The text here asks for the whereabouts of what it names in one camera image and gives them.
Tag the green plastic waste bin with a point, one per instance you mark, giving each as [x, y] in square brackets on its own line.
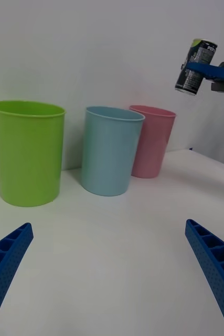
[27, 157]

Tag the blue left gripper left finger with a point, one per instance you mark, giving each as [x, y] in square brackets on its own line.
[4, 265]

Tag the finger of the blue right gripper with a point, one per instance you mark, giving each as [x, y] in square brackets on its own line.
[214, 72]

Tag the pale blue plastic waste bin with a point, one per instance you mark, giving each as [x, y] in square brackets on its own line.
[106, 157]

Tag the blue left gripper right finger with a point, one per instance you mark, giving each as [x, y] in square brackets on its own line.
[216, 267]

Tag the black drink can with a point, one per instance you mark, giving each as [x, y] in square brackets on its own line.
[203, 55]

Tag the pink plastic waste bin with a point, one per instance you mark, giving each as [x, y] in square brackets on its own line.
[153, 147]

